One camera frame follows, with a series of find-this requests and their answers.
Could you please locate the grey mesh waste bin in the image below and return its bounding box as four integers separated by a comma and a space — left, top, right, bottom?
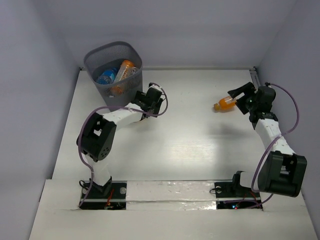
83, 41, 143, 107

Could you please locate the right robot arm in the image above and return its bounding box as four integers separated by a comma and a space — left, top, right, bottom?
228, 82, 307, 198

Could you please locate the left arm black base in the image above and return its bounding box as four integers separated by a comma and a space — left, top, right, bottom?
79, 178, 128, 210

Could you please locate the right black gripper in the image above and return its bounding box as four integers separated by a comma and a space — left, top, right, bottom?
227, 81, 258, 115

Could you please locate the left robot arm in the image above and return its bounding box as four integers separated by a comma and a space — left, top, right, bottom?
76, 82, 169, 201

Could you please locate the small orange juice bottle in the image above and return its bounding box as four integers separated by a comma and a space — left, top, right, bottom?
213, 96, 237, 112

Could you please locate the blue tinted water bottle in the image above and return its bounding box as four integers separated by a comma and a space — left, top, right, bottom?
95, 67, 119, 85

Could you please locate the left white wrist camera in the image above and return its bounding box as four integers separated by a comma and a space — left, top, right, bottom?
148, 82, 163, 92

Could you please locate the clear ribbed plastic bottle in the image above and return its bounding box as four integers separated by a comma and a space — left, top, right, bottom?
128, 67, 141, 78

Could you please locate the orange bottle white cap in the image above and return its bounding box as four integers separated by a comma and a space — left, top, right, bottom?
111, 59, 135, 96

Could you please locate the silver foil tape strip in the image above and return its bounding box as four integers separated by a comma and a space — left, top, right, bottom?
125, 180, 217, 211

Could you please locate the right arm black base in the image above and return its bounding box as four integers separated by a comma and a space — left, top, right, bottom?
209, 181, 263, 210

